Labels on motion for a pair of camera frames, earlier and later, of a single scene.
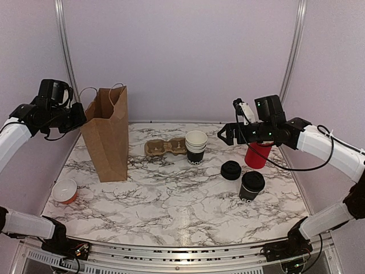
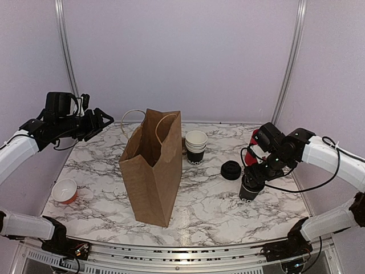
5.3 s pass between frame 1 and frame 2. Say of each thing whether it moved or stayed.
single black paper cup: stayed
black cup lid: stayed
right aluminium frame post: stayed
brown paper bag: moved
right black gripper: moved
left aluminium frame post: stayed
